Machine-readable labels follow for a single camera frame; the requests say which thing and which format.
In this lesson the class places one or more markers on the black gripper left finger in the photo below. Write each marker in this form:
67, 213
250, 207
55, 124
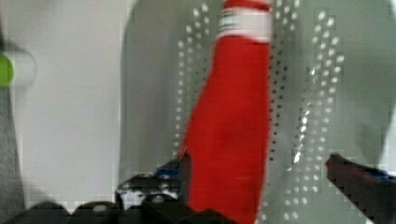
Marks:
172, 179

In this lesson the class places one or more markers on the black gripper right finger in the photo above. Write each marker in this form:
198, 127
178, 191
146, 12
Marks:
371, 190

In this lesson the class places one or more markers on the red plush ketchup bottle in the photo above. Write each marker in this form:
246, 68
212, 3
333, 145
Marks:
228, 132

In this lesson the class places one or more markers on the green oval strainer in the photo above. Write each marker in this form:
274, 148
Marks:
331, 87

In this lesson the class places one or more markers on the lime green ball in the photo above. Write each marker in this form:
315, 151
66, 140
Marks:
6, 71

